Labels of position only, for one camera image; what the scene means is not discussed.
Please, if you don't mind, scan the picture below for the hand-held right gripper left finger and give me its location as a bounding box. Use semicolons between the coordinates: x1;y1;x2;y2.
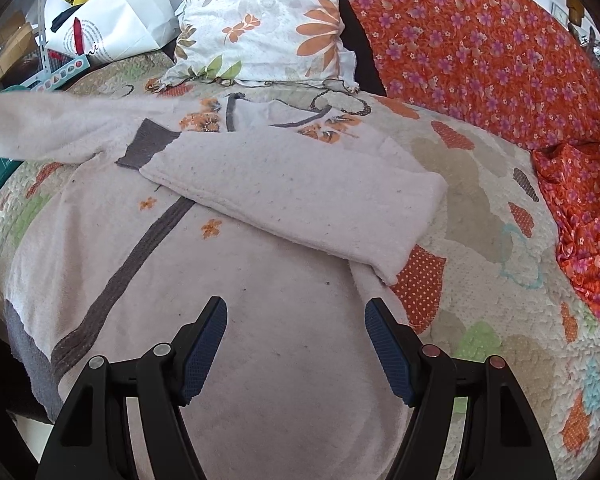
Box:
36;296;229;480

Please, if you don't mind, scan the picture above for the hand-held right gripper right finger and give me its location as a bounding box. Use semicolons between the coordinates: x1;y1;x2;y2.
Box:
364;297;567;480

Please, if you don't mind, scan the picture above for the pale pink fleece sweater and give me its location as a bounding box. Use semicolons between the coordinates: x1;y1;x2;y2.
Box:
0;91;448;480

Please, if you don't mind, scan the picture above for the heart patterned quilt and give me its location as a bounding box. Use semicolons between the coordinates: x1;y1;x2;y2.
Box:
0;55;600;480

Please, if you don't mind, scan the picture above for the orange floral cloth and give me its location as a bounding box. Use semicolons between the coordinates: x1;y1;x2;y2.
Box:
342;0;600;318

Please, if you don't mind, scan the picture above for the white floral pillow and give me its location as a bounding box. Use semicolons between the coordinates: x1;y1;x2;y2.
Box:
158;0;361;95

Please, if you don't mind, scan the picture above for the white paper bag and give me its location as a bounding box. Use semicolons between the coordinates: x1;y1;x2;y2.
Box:
45;0;181;66

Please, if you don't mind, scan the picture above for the brown cardboard box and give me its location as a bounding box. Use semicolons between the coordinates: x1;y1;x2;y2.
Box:
0;20;37;96

